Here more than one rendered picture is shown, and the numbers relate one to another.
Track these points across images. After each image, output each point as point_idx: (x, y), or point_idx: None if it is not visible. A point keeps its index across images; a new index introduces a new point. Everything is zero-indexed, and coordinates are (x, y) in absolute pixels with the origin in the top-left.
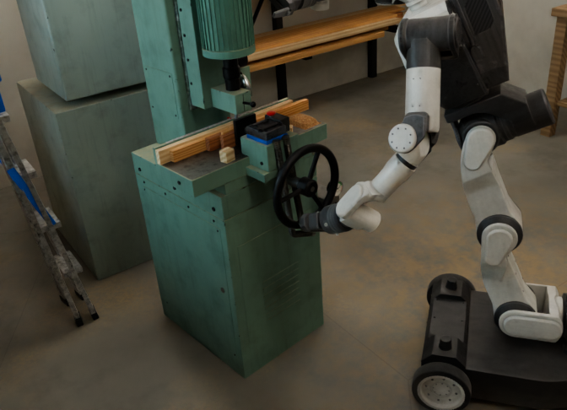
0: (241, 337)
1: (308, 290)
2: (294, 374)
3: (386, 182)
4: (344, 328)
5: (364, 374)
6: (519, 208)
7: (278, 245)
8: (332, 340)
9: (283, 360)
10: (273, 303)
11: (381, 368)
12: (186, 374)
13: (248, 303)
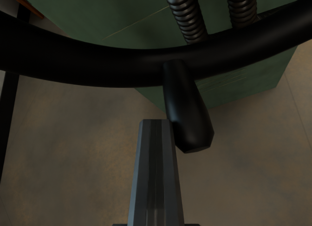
0: (160, 107)
1: (262, 69)
2: (214, 136)
3: None
4: (296, 103)
5: (282, 176)
6: None
7: (208, 25)
8: (273, 113)
9: (212, 116)
10: (201, 85)
11: (309, 179)
12: (139, 94)
13: (159, 89)
